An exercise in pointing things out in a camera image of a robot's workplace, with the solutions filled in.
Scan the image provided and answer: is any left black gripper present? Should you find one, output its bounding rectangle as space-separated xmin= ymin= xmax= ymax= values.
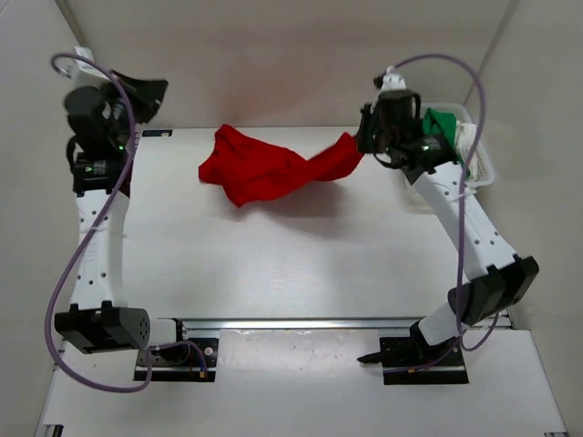
xmin=99 ymin=69 xmax=169 ymax=149

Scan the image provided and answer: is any green t-shirt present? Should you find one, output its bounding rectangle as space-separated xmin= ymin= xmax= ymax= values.
xmin=422 ymin=107 xmax=457 ymax=148

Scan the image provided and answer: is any red t-shirt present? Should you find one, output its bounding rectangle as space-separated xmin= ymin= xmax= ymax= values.
xmin=199 ymin=125 xmax=363 ymax=208

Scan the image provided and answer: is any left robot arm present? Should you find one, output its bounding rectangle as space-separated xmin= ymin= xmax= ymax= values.
xmin=54 ymin=67 xmax=191 ymax=364

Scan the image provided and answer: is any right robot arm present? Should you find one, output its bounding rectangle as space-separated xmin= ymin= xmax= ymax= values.
xmin=356 ymin=98 xmax=539 ymax=364

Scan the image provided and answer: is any blue label sticker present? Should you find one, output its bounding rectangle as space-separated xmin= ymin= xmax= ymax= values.
xmin=141 ymin=129 xmax=173 ymax=137

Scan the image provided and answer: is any white t-shirt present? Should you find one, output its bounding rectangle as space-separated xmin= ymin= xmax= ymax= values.
xmin=455 ymin=121 xmax=478 ymax=182

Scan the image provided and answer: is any white plastic basket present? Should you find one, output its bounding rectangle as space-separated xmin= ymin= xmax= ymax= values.
xmin=400 ymin=102 xmax=495 ymax=214

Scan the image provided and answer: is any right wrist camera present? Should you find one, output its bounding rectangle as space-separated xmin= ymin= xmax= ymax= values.
xmin=376 ymin=89 xmax=422 ymax=129

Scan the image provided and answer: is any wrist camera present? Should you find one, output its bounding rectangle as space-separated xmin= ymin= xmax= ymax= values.
xmin=376 ymin=89 xmax=422 ymax=129
xmin=64 ymin=86 xmax=112 ymax=141

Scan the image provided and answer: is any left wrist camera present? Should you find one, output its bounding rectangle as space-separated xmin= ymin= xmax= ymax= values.
xmin=64 ymin=86 xmax=112 ymax=141

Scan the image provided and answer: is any aluminium rail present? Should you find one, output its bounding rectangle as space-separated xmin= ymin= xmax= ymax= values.
xmin=179 ymin=317 xmax=417 ymax=333

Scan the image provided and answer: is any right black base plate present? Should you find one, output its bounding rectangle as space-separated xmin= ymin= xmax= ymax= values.
xmin=357 ymin=337 xmax=469 ymax=386

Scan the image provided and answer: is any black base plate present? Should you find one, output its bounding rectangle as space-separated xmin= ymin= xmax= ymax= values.
xmin=357 ymin=337 xmax=469 ymax=386
xmin=149 ymin=336 xmax=220 ymax=382

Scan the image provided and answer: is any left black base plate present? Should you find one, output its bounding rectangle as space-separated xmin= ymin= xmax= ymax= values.
xmin=149 ymin=336 xmax=220 ymax=382

